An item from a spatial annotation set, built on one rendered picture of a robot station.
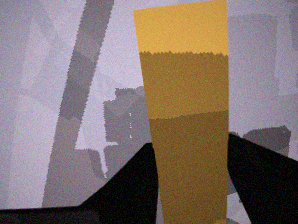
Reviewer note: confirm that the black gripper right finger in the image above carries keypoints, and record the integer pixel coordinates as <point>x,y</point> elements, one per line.
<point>266,181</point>

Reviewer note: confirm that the yellow bar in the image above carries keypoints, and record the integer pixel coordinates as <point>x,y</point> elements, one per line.
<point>183,52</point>

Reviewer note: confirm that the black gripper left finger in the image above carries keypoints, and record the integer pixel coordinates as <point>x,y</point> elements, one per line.
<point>130,197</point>

